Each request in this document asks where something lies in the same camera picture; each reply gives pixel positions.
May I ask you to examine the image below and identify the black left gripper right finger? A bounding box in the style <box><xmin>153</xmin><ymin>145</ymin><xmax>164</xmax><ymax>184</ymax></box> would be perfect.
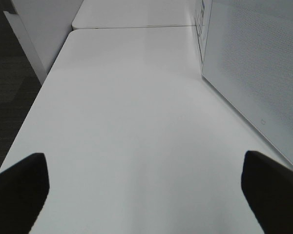
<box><xmin>241</xmin><ymin>151</ymin><xmax>293</xmax><ymax>234</ymax></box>

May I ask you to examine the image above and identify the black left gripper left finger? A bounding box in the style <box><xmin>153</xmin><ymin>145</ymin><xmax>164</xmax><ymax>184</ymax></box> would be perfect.
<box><xmin>0</xmin><ymin>153</ymin><xmax>50</xmax><ymax>234</ymax></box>

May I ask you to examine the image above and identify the white microwave door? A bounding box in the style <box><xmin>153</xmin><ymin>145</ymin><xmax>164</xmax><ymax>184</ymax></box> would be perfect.
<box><xmin>201</xmin><ymin>0</ymin><xmax>293</xmax><ymax>165</ymax></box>

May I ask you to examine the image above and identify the white microwave oven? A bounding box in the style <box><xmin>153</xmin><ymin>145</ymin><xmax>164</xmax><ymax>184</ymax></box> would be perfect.
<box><xmin>194</xmin><ymin>0</ymin><xmax>213</xmax><ymax>66</ymax></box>

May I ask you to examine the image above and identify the white partition panel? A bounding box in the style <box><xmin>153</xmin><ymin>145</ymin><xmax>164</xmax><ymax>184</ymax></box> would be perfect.
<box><xmin>0</xmin><ymin>0</ymin><xmax>82</xmax><ymax>83</ymax></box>

